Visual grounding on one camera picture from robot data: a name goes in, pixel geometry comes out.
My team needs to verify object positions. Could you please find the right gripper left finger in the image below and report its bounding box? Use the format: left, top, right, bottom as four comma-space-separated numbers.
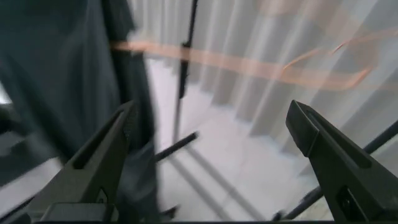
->
24, 100, 139, 222

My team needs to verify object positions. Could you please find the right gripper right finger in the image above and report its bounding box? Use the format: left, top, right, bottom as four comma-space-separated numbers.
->
285, 99, 398, 222

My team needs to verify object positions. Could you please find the dark grey long-sleeved shirt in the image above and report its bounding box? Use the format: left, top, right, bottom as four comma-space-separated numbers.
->
0, 0, 161, 222

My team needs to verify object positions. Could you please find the pink clothes hanger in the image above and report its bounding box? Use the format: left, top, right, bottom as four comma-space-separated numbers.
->
110, 39, 376, 93
281, 27, 398, 71

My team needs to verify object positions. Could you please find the black clothes rack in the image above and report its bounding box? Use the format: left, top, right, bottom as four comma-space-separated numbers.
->
154, 0, 398, 222

